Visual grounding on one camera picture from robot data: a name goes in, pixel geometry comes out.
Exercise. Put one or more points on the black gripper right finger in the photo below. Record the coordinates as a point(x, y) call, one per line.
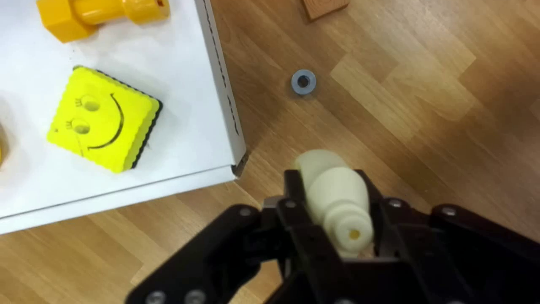
point(449, 254)

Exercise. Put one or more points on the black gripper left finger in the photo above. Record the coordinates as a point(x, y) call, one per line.
point(236, 259)

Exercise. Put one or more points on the white plastic bottle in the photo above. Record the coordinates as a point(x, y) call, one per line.
point(338, 203)

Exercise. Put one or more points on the white Lean Robotics cardboard box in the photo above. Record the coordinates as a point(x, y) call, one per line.
point(179, 85)

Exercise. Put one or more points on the yellow smiley face block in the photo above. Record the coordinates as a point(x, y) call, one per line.
point(103, 120)

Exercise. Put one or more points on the wooden block with holes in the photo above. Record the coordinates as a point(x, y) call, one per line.
point(323, 9)

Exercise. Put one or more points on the yellow toy bolt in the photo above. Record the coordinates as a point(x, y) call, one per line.
point(90, 14)

